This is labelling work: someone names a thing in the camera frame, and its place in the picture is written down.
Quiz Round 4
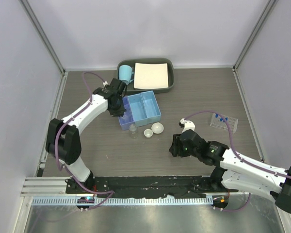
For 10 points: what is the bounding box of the blue three-compartment organizer box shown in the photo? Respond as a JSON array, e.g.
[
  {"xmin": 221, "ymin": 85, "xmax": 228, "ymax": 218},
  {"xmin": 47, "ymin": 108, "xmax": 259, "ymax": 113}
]
[{"xmin": 119, "ymin": 91, "xmax": 162, "ymax": 131}]

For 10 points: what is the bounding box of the large white porcelain dish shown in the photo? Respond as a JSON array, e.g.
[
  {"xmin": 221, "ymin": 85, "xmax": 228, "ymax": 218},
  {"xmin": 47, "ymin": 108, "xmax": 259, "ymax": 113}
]
[{"xmin": 151, "ymin": 122, "xmax": 164, "ymax": 134}]

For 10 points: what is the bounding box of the clear acrylic test tube rack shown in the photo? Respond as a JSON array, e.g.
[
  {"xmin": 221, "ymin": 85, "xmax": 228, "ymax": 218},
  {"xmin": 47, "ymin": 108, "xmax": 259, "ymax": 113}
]
[{"xmin": 210, "ymin": 113, "xmax": 238, "ymax": 133}]

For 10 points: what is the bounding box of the small white porcelain crucible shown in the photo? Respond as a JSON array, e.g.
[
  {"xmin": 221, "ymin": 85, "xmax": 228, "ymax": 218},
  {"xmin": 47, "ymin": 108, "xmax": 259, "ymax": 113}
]
[{"xmin": 144, "ymin": 129, "xmax": 153, "ymax": 138}]

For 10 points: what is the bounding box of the clear glass beaker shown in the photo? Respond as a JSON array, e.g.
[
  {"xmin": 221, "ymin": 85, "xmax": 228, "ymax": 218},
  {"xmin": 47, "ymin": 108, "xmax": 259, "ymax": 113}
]
[{"xmin": 119, "ymin": 110, "xmax": 133, "ymax": 124}]

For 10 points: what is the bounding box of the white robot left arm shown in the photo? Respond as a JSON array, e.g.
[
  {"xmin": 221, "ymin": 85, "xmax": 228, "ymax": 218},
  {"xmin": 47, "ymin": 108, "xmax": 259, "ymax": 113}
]
[{"xmin": 46, "ymin": 79, "xmax": 127, "ymax": 194}]

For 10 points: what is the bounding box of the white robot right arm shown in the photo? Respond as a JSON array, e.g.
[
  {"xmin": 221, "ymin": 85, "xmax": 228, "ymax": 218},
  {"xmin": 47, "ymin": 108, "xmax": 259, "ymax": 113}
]
[{"xmin": 169, "ymin": 130, "xmax": 291, "ymax": 214}]

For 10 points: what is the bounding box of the dark green plastic tray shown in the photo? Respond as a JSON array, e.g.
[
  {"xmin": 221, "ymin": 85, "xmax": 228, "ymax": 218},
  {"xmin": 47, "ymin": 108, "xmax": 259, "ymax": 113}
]
[{"xmin": 116, "ymin": 58, "xmax": 174, "ymax": 95}]

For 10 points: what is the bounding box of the light blue mug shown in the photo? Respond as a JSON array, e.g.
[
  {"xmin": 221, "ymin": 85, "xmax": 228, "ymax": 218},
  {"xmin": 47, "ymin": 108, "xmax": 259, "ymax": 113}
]
[{"xmin": 118, "ymin": 65, "xmax": 133, "ymax": 85}]

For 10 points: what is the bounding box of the white square plate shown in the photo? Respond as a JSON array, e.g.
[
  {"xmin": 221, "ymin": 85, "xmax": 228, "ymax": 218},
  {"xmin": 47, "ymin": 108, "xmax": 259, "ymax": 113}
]
[{"xmin": 133, "ymin": 63, "xmax": 169, "ymax": 90}]

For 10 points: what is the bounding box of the clear glass jar with lid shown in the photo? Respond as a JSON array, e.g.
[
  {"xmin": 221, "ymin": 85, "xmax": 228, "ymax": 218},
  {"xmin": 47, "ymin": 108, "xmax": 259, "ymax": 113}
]
[{"xmin": 129, "ymin": 124, "xmax": 138, "ymax": 139}]

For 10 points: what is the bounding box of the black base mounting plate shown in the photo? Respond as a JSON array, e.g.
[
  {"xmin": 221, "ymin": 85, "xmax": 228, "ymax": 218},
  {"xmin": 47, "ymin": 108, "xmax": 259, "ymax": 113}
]
[{"xmin": 65, "ymin": 174, "xmax": 240, "ymax": 200}]

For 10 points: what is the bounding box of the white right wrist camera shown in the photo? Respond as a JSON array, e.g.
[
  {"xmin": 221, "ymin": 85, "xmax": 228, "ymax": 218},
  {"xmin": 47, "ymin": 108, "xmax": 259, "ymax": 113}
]
[{"xmin": 179, "ymin": 118, "xmax": 195, "ymax": 133}]

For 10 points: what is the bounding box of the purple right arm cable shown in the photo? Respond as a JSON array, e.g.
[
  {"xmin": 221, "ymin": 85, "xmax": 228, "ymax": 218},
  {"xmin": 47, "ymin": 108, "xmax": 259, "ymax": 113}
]
[{"xmin": 184, "ymin": 110, "xmax": 291, "ymax": 212}]

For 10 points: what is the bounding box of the white slotted cable duct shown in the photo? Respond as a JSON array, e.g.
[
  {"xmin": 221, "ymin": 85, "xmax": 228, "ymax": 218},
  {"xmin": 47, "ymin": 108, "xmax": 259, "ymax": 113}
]
[{"xmin": 32, "ymin": 195, "xmax": 213, "ymax": 206}]

